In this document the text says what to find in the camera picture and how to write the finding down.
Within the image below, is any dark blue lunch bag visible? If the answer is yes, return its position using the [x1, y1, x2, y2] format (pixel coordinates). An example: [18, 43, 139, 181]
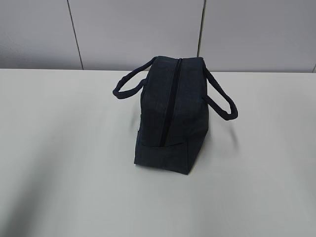
[113, 56, 238, 175]

